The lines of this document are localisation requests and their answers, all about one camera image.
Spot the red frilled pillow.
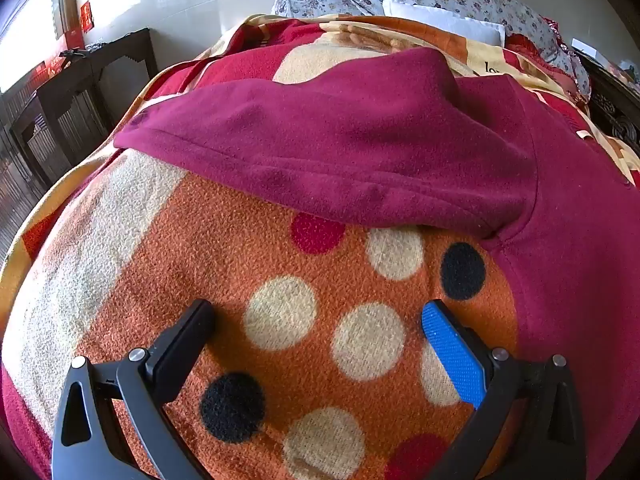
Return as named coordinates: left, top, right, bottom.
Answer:
left=504, top=17, right=572, bottom=70

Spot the maroon fleece garment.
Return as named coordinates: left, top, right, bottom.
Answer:
left=114, top=47, right=640, bottom=480

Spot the white pillow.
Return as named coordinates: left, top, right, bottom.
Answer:
left=382, top=0, right=507, bottom=49

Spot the dark carved wooden headboard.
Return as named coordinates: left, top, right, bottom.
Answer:
left=570, top=42, right=640, bottom=147

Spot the window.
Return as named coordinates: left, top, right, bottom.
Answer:
left=0, top=0, right=67, bottom=95

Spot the printed fleece blanket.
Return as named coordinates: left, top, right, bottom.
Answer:
left=0, top=12, right=640, bottom=480

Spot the red box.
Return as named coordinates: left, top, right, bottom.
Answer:
left=43, top=30, right=87, bottom=80

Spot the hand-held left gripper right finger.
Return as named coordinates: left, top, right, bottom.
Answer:
left=421, top=299, right=587, bottom=480

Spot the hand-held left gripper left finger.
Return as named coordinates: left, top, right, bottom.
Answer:
left=51, top=298, right=217, bottom=480

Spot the dark wooden table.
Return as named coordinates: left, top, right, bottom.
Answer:
left=7, top=27, right=159, bottom=187

